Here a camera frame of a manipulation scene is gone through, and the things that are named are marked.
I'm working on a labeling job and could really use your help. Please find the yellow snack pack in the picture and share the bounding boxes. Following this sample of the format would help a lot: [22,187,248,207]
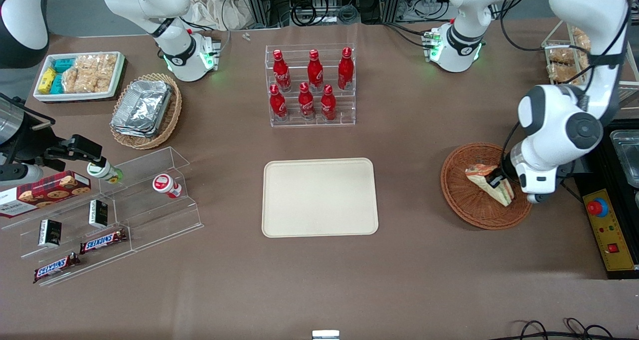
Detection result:
[38,67,57,95]

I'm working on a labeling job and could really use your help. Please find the white rectangular snack tray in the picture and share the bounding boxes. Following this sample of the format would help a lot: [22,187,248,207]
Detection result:
[33,51,125,103]

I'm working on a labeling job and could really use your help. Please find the red plaid cookie box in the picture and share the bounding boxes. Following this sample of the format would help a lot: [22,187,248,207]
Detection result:
[0,171,92,219]

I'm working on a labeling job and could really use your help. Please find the beige cloth bag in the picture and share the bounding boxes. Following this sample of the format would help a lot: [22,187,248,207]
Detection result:
[187,0,250,31]

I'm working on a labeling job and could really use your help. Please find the triangular sandwich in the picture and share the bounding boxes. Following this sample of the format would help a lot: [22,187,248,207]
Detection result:
[465,164,515,207]

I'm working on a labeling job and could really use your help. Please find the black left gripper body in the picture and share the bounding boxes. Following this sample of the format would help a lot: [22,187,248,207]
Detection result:
[501,148,525,183]

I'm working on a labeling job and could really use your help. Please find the red cola bottle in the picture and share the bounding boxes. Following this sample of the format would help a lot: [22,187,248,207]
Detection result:
[307,49,324,92]
[298,82,316,120]
[320,84,337,121]
[269,84,289,121]
[272,49,293,93]
[337,47,355,91]

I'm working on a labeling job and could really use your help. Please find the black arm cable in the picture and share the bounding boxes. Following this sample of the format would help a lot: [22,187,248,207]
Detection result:
[501,0,630,168]

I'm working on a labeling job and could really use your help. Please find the clear acrylic stepped shelf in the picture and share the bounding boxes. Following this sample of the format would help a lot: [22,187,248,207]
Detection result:
[0,146,204,287]

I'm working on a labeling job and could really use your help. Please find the yellow control box red button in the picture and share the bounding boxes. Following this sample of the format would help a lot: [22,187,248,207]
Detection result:
[564,120,639,280]

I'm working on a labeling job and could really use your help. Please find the brown Snickers bar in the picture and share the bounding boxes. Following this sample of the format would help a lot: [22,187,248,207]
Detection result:
[33,253,81,284]
[80,229,128,255]

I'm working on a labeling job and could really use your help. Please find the red lidded white bottle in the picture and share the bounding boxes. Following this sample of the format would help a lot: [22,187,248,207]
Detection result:
[152,174,182,199]

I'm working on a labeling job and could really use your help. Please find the cream plastic tray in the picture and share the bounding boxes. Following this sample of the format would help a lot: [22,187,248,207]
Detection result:
[262,158,379,238]

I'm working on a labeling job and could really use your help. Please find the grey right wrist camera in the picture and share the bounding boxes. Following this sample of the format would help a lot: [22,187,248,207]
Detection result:
[0,164,44,186]

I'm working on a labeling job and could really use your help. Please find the clear bag of brown snacks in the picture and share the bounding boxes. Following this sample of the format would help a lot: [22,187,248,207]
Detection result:
[572,27,593,51]
[548,46,575,64]
[548,63,581,84]

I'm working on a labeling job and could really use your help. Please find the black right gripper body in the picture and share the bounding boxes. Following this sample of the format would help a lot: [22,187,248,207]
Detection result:
[5,118,65,167]

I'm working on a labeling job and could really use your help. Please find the stacked aluminium foil trays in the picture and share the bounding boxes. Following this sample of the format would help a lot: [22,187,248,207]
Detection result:
[111,79,173,138]

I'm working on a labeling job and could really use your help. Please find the clear plastic container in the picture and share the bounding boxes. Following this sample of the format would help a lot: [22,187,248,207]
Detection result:
[609,129,639,187]

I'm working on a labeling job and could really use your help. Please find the clear acrylic bottle rack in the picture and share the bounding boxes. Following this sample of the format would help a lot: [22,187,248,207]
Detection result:
[265,43,356,128]

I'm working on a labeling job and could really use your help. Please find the white wire basket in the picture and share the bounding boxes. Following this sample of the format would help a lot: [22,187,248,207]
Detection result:
[542,20,639,114]

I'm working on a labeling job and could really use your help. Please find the small black box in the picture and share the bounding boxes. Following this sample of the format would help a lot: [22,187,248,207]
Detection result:
[89,199,109,229]
[38,219,62,248]

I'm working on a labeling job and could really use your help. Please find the clear bag of rice crackers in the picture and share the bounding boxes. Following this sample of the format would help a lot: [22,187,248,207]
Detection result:
[61,54,118,94]

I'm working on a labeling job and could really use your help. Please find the black floor cable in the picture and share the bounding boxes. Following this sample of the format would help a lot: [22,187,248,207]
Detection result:
[504,319,639,340]

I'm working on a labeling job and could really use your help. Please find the green white drink bottle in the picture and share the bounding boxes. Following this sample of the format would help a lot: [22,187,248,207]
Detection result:
[87,161,123,184]

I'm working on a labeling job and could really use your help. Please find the round brown wicker basket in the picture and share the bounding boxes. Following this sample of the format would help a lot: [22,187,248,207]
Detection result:
[440,142,535,230]

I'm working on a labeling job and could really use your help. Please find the black cable bundle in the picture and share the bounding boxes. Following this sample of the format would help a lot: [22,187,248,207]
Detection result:
[292,3,360,26]

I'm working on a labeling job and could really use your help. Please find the oval tan wicker basket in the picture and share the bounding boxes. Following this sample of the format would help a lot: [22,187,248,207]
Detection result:
[110,73,183,150]

